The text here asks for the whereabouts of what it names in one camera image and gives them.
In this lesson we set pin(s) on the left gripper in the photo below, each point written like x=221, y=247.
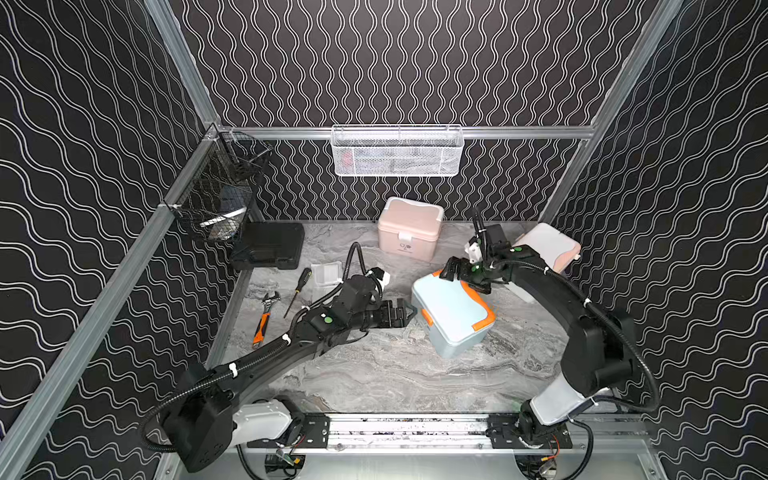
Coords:
x=381, y=315

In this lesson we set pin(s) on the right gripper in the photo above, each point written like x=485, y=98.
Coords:
x=460, y=264

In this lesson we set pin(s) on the blue orange first aid box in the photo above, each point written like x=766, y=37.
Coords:
x=457, y=317

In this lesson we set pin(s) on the white gauze packet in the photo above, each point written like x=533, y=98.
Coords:
x=327, y=274

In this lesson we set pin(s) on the white pink first aid box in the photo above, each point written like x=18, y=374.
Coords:
x=555, y=248

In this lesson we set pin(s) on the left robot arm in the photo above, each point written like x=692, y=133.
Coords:
x=202, y=417

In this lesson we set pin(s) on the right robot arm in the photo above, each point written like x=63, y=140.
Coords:
x=601, y=361

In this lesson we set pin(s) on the black yellow screwdriver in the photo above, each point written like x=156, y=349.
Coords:
x=301, y=283

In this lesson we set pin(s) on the black plastic tool case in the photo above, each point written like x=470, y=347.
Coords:
x=269, y=244

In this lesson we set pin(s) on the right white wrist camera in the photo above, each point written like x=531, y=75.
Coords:
x=473, y=249

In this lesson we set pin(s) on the orange handled adjustable wrench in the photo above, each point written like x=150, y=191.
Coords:
x=268, y=301

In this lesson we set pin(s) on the white wire wall basket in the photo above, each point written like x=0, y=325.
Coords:
x=397, y=150

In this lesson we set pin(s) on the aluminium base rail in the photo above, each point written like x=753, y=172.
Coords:
x=270, y=426

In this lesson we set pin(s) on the black wire wall basket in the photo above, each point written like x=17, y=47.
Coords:
x=221, y=197

